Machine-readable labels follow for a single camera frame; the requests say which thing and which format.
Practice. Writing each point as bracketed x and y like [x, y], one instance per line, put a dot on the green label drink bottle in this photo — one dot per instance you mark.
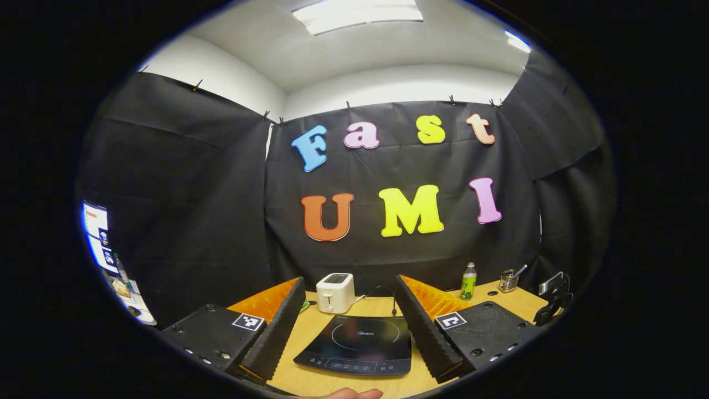
[468, 285]

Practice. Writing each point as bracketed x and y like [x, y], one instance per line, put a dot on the large ceiling light panel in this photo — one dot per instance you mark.
[357, 15]

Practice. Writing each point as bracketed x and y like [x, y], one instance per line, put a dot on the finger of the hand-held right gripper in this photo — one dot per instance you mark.
[554, 310]

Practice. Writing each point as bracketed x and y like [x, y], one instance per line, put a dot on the row of small cloth clips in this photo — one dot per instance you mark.
[348, 105]

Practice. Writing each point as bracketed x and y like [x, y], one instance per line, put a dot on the metal spoon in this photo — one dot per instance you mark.
[520, 270]

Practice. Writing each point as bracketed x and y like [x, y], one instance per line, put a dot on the black induction cooktop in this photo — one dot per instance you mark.
[354, 346]

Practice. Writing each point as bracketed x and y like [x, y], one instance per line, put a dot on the small white green pad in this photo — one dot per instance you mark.
[305, 305]

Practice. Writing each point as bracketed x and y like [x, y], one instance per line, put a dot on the black backdrop cloth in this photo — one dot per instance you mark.
[399, 166]

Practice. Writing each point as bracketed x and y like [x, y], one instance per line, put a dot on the small ceiling light panel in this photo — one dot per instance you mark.
[518, 41]

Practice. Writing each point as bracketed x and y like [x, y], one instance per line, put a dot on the white toaster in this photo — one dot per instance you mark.
[335, 293]

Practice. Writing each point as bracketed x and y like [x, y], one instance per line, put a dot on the computer monitor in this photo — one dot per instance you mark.
[95, 221]

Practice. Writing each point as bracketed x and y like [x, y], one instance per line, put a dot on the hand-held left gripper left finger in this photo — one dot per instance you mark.
[279, 332]

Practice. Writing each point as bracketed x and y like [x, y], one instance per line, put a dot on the white side table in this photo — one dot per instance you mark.
[138, 310]

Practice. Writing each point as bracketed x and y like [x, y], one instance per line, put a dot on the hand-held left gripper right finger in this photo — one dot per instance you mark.
[424, 332]

